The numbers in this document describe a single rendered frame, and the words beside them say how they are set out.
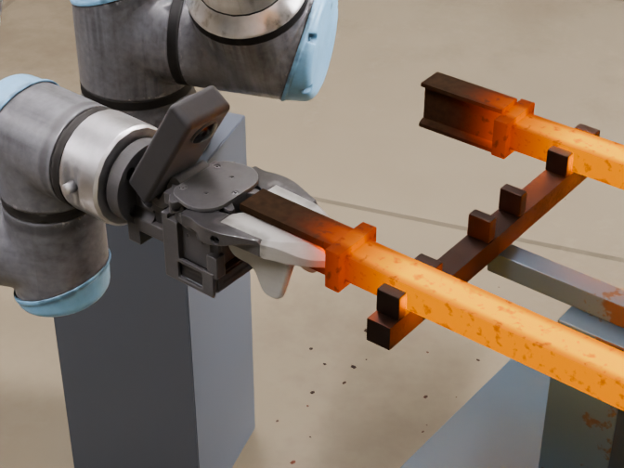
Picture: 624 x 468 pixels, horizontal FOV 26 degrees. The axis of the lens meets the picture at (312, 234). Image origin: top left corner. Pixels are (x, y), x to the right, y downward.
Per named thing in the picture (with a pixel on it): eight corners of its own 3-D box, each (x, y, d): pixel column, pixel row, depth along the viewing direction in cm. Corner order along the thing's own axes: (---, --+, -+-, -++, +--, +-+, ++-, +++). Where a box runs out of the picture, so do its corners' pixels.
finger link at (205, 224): (289, 241, 103) (209, 201, 108) (289, 223, 102) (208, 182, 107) (246, 268, 100) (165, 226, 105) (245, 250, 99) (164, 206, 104)
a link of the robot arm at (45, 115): (46, 145, 127) (33, 49, 122) (141, 189, 121) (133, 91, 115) (-33, 187, 121) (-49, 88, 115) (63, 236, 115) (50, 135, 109)
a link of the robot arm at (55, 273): (22, 256, 134) (6, 149, 127) (130, 277, 131) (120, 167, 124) (-24, 312, 126) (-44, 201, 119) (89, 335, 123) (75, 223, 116)
